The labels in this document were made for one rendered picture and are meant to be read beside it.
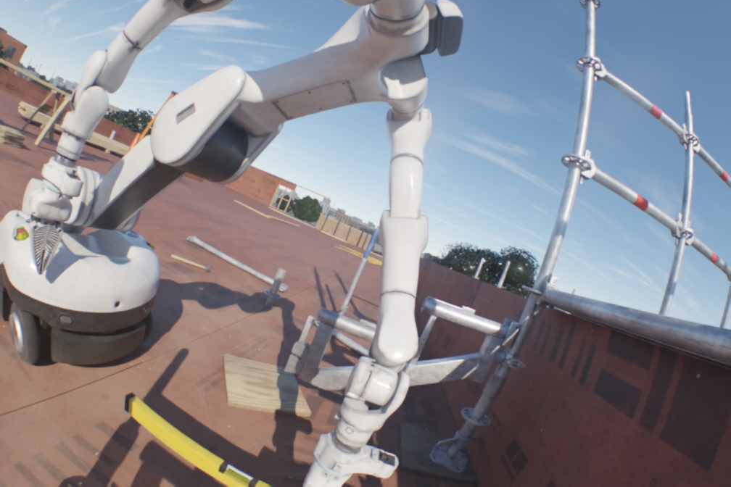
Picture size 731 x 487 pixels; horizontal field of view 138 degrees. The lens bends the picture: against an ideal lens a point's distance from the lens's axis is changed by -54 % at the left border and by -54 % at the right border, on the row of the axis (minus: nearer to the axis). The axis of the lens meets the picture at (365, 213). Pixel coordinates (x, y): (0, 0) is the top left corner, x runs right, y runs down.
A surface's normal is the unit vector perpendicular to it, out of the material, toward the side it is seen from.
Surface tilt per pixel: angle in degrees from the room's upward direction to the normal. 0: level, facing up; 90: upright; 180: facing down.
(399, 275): 62
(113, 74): 119
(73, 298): 90
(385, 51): 154
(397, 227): 55
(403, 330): 46
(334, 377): 90
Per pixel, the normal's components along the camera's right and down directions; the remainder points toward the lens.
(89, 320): 0.85, 0.33
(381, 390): 0.00, -0.28
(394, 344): 0.15, -0.62
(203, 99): -0.13, -0.10
